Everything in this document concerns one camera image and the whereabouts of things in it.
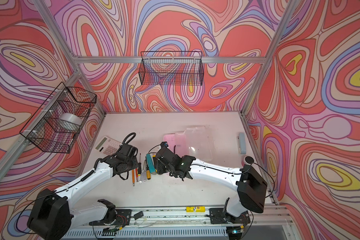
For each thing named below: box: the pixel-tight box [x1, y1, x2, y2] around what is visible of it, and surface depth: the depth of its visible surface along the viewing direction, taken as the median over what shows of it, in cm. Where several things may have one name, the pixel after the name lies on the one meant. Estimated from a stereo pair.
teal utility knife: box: [146, 153, 157, 175], surface depth 92 cm
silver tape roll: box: [59, 112, 83, 126], surface depth 75 cm
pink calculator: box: [94, 135, 121, 156], surface depth 100 cm
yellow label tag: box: [186, 206, 206, 213], surface depth 76 cm
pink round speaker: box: [241, 155, 255, 167], surface depth 90 cm
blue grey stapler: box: [236, 132, 247, 155], surface depth 98 cm
